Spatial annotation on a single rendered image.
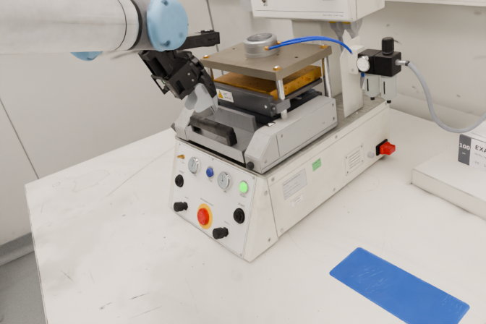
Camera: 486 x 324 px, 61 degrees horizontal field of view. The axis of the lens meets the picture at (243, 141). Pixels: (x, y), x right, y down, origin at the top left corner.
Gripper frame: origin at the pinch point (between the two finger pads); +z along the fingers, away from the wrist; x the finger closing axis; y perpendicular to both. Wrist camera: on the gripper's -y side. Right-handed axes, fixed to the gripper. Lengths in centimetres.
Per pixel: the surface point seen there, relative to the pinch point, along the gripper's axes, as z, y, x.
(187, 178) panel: 15.6, 13.2, -9.1
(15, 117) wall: 22, 28, -155
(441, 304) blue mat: 29, 7, 51
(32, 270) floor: 83, 78, -139
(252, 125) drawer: 6.2, -1.8, 7.3
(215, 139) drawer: 5.8, 5.2, 1.4
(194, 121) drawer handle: 2.5, 4.3, -5.0
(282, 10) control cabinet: -2.5, -31.8, -4.5
